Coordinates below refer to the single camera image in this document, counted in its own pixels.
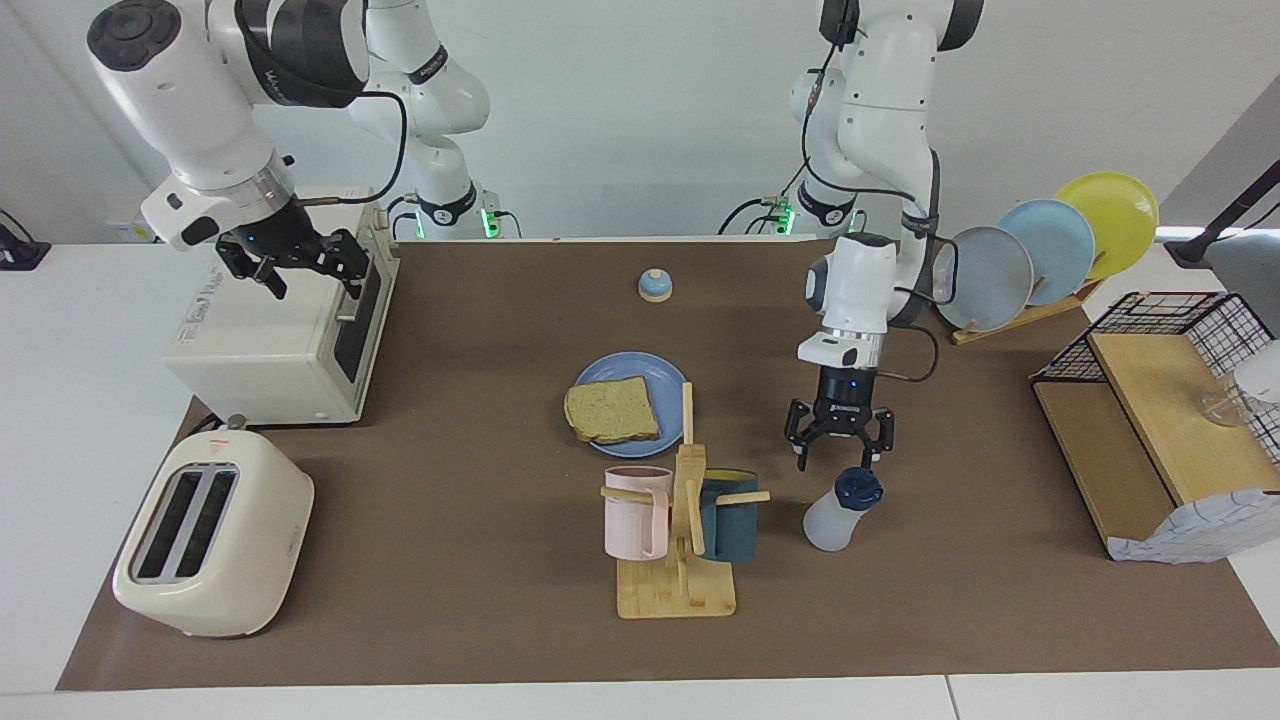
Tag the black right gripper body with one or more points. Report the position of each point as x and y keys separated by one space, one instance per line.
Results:
x=275 y=240

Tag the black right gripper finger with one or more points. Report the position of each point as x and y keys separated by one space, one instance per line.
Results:
x=348 y=258
x=255 y=272

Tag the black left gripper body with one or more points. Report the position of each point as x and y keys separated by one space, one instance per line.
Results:
x=848 y=395

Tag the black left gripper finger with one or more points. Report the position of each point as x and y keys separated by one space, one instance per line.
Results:
x=880 y=430
x=805 y=425

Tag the white seasoning bottle blue cap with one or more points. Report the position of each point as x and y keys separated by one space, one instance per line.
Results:
x=830 y=525

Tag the toasted bread slice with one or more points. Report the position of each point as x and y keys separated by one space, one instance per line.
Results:
x=610 y=412

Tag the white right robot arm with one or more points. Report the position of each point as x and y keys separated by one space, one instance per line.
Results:
x=190 y=100

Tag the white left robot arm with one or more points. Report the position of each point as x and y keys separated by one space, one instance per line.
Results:
x=880 y=100

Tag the wooden plate rack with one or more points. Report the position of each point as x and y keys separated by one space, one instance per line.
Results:
x=1010 y=322

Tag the blue round plate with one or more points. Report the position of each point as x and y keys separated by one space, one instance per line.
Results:
x=640 y=366

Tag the grey-blue plate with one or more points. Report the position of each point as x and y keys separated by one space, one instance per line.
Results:
x=990 y=280

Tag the light blue plate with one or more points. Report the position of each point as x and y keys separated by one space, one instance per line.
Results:
x=1060 y=245

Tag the yellow plate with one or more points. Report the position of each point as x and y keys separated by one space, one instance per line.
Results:
x=1120 y=215

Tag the white toaster oven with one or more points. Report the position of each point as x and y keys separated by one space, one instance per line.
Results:
x=270 y=340

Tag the dark teal mug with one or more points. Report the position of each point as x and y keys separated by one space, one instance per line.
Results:
x=735 y=530

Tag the white power socket box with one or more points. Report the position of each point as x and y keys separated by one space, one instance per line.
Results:
x=122 y=228

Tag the pink ribbed mug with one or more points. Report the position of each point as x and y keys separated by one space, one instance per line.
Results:
x=630 y=520

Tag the small blue call bell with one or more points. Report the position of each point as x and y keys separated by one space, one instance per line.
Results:
x=655 y=287

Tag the wooden mug tree stand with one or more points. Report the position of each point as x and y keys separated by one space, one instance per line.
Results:
x=675 y=595

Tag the black clamp block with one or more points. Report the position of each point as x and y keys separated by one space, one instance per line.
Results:
x=20 y=255

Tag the brown table mat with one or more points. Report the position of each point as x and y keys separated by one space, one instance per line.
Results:
x=450 y=500

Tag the cream two-slot toaster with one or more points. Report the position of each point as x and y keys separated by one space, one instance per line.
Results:
x=250 y=540

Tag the clear glass cup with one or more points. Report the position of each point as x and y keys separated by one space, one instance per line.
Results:
x=1225 y=408

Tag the grey rounded object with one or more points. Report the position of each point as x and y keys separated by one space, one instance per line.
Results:
x=1250 y=275

